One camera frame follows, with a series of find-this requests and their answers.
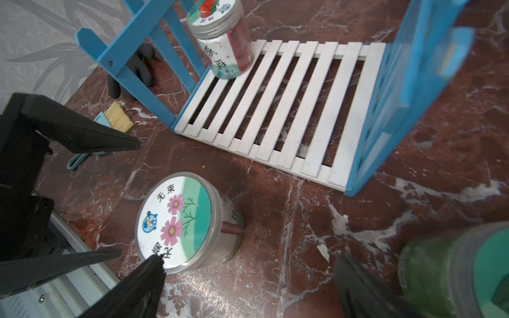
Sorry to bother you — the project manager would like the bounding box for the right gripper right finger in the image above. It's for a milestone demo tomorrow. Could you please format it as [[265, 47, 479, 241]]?
[[334, 256, 418, 317]]

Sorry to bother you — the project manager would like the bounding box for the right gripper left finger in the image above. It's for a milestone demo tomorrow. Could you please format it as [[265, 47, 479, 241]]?
[[81, 254, 166, 317]]

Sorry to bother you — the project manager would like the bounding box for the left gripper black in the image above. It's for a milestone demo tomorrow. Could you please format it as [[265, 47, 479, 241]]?
[[1, 93, 141, 296]]

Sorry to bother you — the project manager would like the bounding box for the pink flower lid container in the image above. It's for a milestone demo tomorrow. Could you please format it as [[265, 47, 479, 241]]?
[[135, 172, 245, 274]]

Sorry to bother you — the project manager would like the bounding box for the strawberry lid seed container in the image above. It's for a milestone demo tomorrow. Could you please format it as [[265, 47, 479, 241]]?
[[187, 0, 253, 80]]

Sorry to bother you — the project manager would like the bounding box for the green label seed container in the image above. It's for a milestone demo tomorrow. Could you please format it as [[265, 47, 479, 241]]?
[[398, 221, 508, 317]]

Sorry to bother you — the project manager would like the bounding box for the blue white two-tier shelf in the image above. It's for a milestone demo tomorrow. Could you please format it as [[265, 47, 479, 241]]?
[[75, 1, 474, 196]]

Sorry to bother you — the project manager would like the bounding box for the blue hand brush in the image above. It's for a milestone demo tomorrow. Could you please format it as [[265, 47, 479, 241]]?
[[66, 101, 136, 172]]

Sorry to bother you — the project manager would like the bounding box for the black work glove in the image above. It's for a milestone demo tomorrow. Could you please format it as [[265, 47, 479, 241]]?
[[107, 43, 156, 100]]

